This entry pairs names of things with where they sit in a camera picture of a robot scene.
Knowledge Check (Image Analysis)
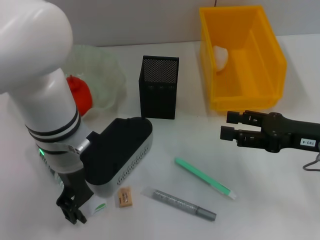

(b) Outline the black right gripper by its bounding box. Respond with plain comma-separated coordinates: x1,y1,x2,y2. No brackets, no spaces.
219,109,320,154

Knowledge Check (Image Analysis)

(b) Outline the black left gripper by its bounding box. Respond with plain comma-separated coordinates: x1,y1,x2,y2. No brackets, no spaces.
56,171,95,225

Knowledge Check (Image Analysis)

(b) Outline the green label water bottle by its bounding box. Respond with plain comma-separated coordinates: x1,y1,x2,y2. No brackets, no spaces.
37,151,109,216

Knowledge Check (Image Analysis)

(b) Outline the green pen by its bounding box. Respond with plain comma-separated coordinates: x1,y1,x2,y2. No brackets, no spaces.
174,156,238,201

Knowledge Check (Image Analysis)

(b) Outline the white paper ball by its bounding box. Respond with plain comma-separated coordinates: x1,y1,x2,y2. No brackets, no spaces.
213,45,230,73

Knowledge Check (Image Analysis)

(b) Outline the red knitted orange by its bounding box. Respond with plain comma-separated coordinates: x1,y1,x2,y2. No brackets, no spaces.
65,74,94,117

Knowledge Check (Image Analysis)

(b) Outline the tan eraser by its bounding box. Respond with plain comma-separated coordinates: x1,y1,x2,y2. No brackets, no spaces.
115,187,134,208

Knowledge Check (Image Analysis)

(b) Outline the black mesh pen holder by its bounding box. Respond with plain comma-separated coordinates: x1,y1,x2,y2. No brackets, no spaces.
138,55,180,120

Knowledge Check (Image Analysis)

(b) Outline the translucent wavy fruit plate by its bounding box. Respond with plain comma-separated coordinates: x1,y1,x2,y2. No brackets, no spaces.
63,44,127,112

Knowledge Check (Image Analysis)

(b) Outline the yellow plastic bin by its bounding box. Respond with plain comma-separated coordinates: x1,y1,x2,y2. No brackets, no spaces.
199,5,288,112

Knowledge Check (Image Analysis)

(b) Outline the silver glitter marker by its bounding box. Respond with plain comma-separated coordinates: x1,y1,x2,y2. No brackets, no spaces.
142,186,217,222

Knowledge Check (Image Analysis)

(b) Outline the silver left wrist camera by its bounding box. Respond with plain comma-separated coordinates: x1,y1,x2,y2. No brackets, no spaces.
77,116,154,199

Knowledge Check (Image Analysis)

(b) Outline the grey right gripper cable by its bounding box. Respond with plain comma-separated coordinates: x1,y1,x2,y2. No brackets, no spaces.
302,151,320,173

